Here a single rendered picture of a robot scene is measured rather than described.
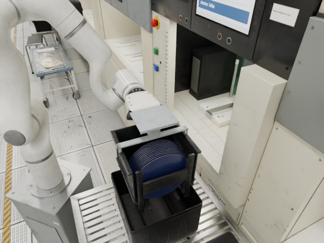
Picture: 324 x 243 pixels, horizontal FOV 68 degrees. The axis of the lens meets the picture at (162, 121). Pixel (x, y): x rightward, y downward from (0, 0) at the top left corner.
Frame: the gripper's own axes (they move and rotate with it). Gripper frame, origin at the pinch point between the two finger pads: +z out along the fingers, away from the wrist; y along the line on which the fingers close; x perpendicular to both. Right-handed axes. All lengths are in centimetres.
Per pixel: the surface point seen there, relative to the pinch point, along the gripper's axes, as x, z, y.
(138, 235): -35.0, 13.0, 11.2
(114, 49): -40, -172, -29
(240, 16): 26.4, -4.8, -29.7
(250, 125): 0.5, 13.4, -25.6
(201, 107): -34, -44, -48
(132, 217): -48.3, -1.9, 9.2
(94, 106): -125, -215, -5
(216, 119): -34, -31, -50
